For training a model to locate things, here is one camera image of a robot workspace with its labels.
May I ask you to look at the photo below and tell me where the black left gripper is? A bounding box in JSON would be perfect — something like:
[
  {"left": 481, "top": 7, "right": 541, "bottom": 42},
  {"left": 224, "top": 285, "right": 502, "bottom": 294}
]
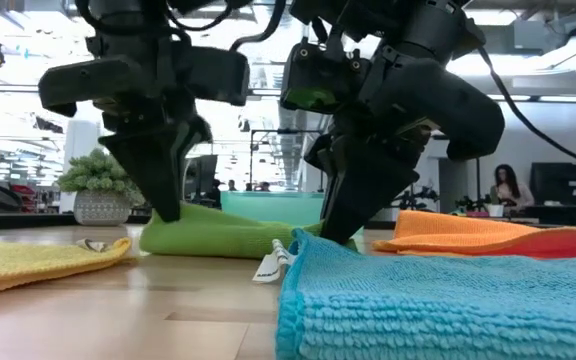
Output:
[{"left": 37, "top": 29, "right": 251, "bottom": 224}]

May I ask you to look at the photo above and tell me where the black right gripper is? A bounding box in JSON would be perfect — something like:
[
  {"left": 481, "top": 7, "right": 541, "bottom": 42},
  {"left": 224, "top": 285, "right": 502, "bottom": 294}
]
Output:
[{"left": 304, "top": 47, "right": 507, "bottom": 246}]

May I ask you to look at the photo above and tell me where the green microfiber towel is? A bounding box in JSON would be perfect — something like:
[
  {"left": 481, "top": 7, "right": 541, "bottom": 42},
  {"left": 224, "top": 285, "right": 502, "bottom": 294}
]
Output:
[{"left": 139, "top": 202, "right": 364, "bottom": 260}]

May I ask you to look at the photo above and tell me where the blue microfiber towel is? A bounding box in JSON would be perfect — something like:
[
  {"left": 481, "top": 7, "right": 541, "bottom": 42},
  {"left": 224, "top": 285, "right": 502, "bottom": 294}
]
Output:
[{"left": 252, "top": 228, "right": 576, "bottom": 360}]

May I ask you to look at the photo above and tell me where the yellow microfiber towel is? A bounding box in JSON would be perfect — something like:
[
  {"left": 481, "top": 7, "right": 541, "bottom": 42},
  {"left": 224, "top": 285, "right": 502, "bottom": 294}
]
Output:
[{"left": 0, "top": 236, "right": 133, "bottom": 300}]

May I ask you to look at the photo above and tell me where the teal translucent plastic basket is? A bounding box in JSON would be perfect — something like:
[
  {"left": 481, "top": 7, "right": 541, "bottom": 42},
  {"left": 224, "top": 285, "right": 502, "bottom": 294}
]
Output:
[{"left": 220, "top": 191, "right": 364, "bottom": 241}]

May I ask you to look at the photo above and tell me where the orange microfiber towel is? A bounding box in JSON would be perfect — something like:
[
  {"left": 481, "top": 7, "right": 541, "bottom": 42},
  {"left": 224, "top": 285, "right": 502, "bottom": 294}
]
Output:
[{"left": 371, "top": 209, "right": 576, "bottom": 260}]

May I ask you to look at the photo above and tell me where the artificial plant in patterned pot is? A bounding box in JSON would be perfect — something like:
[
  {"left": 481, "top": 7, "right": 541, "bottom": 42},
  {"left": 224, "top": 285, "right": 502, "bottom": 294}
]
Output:
[{"left": 56, "top": 148, "right": 147, "bottom": 226}]

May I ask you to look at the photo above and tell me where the small plant in white pot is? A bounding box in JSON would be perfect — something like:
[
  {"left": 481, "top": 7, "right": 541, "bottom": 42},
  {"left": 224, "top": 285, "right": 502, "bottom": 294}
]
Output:
[{"left": 455, "top": 194, "right": 505, "bottom": 219}]

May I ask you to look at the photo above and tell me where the person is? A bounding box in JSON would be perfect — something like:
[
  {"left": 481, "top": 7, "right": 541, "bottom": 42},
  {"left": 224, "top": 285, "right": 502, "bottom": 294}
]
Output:
[{"left": 490, "top": 163, "right": 535, "bottom": 211}]

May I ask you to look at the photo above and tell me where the black monitor on desk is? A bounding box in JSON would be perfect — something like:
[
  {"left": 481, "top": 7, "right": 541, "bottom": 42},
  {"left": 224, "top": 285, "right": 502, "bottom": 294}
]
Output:
[{"left": 528, "top": 162, "right": 576, "bottom": 207}]

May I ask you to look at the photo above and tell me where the black stand frame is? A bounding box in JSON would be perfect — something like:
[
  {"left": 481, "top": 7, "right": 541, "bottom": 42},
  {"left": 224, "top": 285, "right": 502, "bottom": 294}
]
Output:
[{"left": 248, "top": 128, "right": 325, "bottom": 194}]

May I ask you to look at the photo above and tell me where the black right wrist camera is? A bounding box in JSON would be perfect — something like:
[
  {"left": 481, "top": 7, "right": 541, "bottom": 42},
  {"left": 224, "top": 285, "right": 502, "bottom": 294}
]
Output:
[{"left": 280, "top": 42, "right": 373, "bottom": 114}]

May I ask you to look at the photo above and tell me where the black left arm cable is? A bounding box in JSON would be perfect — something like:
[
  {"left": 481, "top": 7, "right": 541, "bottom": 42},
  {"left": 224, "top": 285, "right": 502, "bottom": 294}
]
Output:
[{"left": 165, "top": 0, "right": 289, "bottom": 52}]

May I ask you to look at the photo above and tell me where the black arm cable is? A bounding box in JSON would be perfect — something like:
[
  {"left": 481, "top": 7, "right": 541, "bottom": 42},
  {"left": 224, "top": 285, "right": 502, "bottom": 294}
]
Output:
[
  {"left": 165, "top": 0, "right": 289, "bottom": 52},
  {"left": 477, "top": 47, "right": 576, "bottom": 181}
]

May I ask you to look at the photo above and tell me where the black aluminium table frame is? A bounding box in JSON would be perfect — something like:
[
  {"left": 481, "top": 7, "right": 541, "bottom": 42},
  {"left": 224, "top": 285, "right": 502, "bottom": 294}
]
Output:
[{"left": 0, "top": 209, "right": 576, "bottom": 239}]

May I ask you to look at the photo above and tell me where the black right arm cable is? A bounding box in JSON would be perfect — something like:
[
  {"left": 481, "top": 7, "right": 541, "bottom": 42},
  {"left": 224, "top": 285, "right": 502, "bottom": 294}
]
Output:
[{"left": 477, "top": 47, "right": 576, "bottom": 181}]

